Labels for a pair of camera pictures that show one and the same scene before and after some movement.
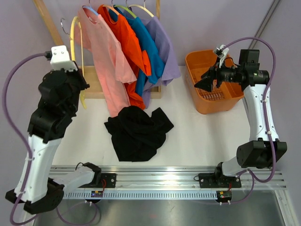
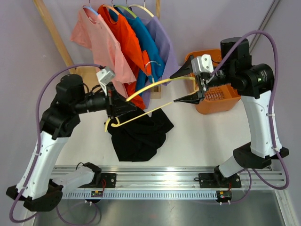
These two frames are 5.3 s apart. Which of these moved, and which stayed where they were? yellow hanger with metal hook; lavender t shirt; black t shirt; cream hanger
Moved: yellow hanger with metal hook
Stayed: lavender t shirt; cream hanger; black t shirt
